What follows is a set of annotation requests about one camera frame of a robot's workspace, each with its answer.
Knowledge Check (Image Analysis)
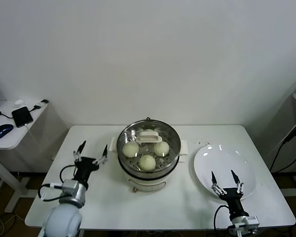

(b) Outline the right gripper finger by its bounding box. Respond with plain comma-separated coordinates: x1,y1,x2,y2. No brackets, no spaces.
232,169,244,195
211,171,227,196

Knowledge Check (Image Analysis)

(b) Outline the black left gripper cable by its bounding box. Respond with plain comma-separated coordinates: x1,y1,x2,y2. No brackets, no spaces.
60,164,77,184

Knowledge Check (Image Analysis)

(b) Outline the white charging cable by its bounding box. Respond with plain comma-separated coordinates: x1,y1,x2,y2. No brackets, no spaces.
24,123,40,149

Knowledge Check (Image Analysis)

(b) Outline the black power adapter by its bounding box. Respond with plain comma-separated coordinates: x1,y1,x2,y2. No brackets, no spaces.
282,122,296,144

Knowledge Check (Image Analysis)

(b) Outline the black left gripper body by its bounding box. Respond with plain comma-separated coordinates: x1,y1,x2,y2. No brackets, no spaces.
74,157,99,183

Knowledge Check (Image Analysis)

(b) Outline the glass lid with cream handle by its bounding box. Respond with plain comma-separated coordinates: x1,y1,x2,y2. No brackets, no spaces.
118,120,181,172

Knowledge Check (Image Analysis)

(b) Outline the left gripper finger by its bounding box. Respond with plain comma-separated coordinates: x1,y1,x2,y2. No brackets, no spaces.
73,140,86,162
92,144,109,165

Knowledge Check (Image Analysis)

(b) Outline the blue computer mouse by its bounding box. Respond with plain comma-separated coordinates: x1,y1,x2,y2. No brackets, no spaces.
0,123,15,139

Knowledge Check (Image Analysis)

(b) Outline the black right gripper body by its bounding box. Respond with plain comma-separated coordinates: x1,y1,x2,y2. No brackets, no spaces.
221,187,245,218

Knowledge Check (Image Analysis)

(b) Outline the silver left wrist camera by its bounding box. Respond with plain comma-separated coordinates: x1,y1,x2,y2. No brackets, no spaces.
61,179,81,197

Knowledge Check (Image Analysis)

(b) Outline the cream electric cooker base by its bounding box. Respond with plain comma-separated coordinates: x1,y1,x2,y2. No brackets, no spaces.
110,137,189,194

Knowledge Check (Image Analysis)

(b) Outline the black smartphone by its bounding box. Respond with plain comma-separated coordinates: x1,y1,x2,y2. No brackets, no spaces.
11,106,34,128

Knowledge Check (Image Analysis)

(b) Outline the black power cable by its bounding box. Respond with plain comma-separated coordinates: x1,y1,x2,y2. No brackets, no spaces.
270,134,296,173

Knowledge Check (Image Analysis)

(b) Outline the perforated steel steamer basket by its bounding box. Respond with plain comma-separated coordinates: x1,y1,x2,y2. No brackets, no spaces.
116,120,182,179

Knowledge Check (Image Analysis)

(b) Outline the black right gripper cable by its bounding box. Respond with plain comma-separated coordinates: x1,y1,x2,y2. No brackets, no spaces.
213,204,231,230

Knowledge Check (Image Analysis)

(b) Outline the white adapter with black plugs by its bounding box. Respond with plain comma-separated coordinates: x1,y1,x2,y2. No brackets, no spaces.
33,99,49,111

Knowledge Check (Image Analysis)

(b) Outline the white round plate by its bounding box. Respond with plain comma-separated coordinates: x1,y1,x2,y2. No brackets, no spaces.
193,144,257,201

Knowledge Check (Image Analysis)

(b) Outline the white side desk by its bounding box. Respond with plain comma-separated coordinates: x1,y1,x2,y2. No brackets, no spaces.
0,100,50,213

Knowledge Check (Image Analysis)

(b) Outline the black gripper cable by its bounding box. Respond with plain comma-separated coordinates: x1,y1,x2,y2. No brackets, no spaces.
213,204,231,230
60,164,77,184

